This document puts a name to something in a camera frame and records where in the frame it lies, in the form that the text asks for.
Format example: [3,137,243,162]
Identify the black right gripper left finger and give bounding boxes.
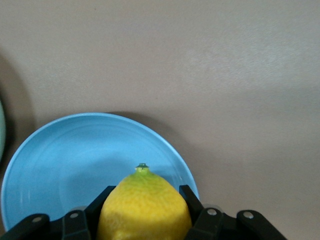
[61,185,117,240]

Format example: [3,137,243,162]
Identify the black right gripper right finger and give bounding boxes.
[178,184,225,240]

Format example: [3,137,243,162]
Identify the yellow lemon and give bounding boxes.
[95,162,194,240]

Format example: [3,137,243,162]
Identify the blue plate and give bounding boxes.
[0,112,200,233]

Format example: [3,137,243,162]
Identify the pale green plate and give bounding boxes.
[0,99,7,162]

